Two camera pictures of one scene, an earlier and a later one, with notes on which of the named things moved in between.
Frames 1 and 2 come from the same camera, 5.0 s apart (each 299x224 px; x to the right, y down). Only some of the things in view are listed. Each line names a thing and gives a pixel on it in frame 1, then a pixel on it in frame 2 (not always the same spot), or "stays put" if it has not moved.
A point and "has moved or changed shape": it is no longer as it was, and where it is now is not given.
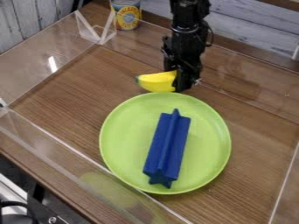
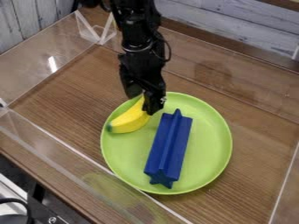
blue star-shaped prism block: x=163 y=161 stays put
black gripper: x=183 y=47 → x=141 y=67
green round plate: x=127 y=133 stays put
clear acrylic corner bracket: x=93 y=31 stays put
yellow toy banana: x=157 y=82 has moved or changed shape
